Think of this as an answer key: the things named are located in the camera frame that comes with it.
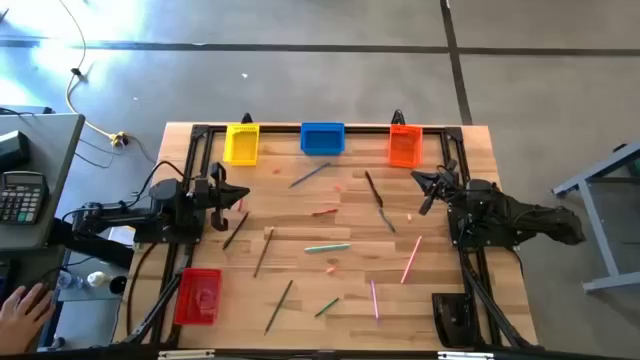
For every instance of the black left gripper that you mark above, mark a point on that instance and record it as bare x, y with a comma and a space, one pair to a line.
205, 197

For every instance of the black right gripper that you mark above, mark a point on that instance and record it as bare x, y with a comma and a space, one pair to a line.
447, 185

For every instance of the black pencil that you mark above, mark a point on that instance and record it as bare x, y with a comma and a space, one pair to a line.
235, 231

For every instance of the grey pen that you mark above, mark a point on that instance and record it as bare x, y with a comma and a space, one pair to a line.
387, 220

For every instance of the blue pen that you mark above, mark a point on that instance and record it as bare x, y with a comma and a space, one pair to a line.
309, 175

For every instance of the pink pen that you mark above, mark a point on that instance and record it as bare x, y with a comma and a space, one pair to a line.
411, 260

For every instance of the red crayon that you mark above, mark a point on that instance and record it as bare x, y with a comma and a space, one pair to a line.
325, 212

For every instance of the teal crayon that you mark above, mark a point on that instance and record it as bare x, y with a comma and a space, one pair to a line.
327, 248

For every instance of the dark green pencil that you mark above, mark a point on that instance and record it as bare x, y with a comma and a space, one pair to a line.
278, 307

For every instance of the pink pencil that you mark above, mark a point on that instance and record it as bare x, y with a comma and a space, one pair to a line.
374, 300

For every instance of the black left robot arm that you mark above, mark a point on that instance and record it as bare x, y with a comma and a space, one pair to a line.
125, 216

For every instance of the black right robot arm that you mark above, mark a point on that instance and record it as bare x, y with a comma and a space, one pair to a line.
525, 215

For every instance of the orange plastic bin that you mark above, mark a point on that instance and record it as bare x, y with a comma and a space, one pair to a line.
405, 146

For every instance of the yellow plastic bin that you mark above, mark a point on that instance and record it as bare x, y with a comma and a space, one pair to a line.
241, 145

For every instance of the black clamp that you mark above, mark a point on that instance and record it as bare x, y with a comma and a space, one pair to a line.
247, 119
398, 117

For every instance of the blue plastic bin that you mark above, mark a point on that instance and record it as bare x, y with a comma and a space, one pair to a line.
322, 140

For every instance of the red plastic bin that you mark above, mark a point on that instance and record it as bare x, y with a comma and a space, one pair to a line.
198, 296

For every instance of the black plastic cradle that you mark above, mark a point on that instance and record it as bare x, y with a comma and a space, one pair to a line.
452, 320

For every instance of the black round lid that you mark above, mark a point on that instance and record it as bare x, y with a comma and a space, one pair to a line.
118, 285

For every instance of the small white bottle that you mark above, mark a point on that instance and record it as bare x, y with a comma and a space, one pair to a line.
97, 279

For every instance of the grey desk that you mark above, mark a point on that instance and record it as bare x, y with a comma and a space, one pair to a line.
55, 150

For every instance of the clear water bottle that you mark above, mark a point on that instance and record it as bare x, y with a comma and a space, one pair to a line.
70, 281

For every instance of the black desk device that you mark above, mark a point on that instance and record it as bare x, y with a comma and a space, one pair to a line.
12, 150

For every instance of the person's hand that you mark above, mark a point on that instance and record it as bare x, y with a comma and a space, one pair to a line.
22, 320

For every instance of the silver aluminium bracket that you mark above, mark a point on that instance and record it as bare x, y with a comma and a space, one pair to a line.
465, 355
185, 355

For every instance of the blue-grey metal cart frame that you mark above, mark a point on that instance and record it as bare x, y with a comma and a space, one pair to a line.
595, 225

